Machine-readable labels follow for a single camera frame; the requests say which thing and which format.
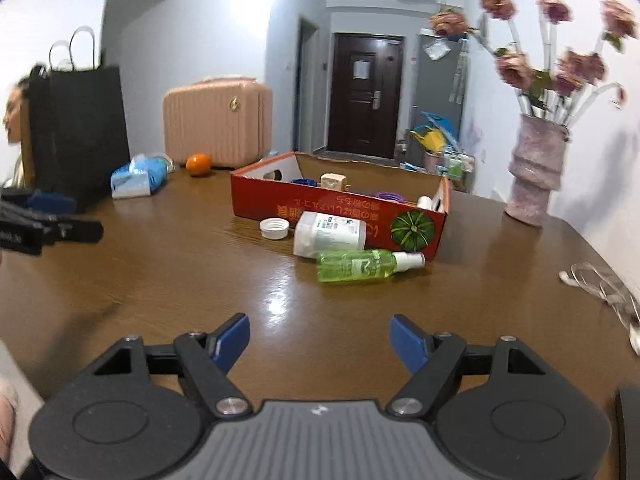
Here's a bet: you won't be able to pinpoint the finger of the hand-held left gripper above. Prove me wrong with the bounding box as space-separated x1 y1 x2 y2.
0 187 77 217
22 217 105 257

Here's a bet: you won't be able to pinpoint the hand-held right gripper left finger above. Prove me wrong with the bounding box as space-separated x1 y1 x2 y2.
92 312 253 419

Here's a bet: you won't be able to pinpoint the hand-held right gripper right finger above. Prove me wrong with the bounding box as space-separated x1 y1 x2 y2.
386 313 547 418

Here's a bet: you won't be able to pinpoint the green spray bottle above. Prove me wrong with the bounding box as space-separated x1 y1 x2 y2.
316 248 426 285

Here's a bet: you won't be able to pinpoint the white ribbed bottle cap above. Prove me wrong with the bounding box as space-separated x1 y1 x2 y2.
259 217 290 240

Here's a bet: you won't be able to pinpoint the white plastic bottle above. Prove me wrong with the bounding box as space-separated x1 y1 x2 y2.
292 211 368 260

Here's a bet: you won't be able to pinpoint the red cardboard box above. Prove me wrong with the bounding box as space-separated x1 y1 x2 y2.
230 151 452 261

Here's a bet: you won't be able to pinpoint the black paper bag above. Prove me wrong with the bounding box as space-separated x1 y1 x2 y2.
29 26 132 212

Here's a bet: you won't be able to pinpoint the blue tissue pack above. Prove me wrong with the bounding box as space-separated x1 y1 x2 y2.
110 154 169 200

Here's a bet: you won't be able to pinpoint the orange fruit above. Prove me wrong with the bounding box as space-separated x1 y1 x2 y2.
185 153 212 177

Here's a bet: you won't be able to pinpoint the light grey cloth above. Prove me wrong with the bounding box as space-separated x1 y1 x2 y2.
0 339 47 480

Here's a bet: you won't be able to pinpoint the pink ribbed suitcase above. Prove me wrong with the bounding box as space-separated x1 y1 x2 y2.
162 75 274 169

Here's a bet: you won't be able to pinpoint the blue yellow toy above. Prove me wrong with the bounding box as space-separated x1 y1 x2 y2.
409 111 459 152

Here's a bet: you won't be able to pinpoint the pink ribbed vase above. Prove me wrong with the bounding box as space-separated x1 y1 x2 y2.
504 112 571 228

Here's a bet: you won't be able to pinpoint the black phone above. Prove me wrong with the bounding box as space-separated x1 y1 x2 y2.
614 385 640 480

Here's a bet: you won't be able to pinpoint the dark brown door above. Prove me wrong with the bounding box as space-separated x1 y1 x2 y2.
327 32 405 160

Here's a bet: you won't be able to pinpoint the grey refrigerator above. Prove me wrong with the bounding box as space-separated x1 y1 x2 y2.
412 33 469 162

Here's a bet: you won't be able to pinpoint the dried pink roses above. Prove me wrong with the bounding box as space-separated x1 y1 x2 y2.
429 0 640 122

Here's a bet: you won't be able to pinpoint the white earphone cable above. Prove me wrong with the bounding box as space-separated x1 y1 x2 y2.
558 261 640 327

